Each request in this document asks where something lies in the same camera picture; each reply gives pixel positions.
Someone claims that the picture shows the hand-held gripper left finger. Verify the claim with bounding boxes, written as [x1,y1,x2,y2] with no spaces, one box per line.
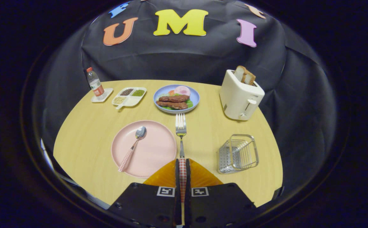
[108,158,182,228]

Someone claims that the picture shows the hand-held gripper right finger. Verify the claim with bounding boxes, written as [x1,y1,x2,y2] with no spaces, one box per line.
[185,158,257,228]

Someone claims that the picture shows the fork with checkered handle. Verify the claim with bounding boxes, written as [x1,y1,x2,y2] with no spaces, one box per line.
[175,113,187,203]

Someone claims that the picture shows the spoon with checkered handle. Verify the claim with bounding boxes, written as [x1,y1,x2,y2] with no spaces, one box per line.
[118,126,147,173]

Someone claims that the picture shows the pink round plate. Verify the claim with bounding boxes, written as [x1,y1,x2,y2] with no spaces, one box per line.
[111,120,177,179]

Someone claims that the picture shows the brown meat slice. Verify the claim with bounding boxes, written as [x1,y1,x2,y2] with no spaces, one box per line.
[156,101,188,110]
[158,95,190,103]

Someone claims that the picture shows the green lettuce leaves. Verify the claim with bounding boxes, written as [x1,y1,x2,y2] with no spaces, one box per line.
[160,92,193,110]

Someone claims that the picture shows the blue round plate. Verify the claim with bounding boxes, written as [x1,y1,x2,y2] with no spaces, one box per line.
[153,84,200,114]

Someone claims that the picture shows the pink ham slice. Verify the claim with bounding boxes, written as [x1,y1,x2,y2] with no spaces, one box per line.
[174,85,191,96]

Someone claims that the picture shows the white divided condiment tray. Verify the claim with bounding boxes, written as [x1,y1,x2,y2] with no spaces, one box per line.
[112,87,147,110]

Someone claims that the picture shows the white toaster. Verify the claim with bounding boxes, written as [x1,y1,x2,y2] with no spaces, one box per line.
[219,70,265,121]

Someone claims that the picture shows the white square coaster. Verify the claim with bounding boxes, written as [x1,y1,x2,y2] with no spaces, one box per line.
[91,88,113,103]

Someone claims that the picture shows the toast slice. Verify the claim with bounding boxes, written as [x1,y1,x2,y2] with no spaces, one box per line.
[234,66,247,82]
[242,71,256,86]

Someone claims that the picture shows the clear water bottle red cap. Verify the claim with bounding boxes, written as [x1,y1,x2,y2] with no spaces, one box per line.
[86,67,106,100]

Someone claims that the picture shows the white flat panel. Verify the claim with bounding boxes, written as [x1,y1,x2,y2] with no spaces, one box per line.
[41,138,55,171]

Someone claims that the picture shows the metal wire cutlery basket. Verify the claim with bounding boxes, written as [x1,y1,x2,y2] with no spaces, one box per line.
[217,134,259,174]

